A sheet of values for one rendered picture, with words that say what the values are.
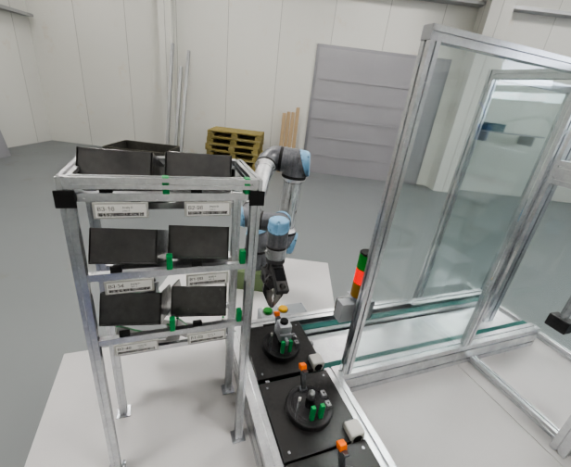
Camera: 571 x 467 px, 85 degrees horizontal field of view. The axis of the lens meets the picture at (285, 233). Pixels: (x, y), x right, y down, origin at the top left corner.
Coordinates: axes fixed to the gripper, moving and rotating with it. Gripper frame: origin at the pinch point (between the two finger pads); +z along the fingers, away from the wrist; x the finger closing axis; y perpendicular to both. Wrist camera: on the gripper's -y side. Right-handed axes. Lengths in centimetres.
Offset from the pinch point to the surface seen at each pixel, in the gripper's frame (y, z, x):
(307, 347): -14.0, 10.2, -10.2
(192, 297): -28, -27, 32
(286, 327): -14.4, -1.1, -0.5
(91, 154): -27, -61, 49
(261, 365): -18.2, 10.3, 8.7
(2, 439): 54, 106, 123
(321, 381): -29.2, 10.5, -8.6
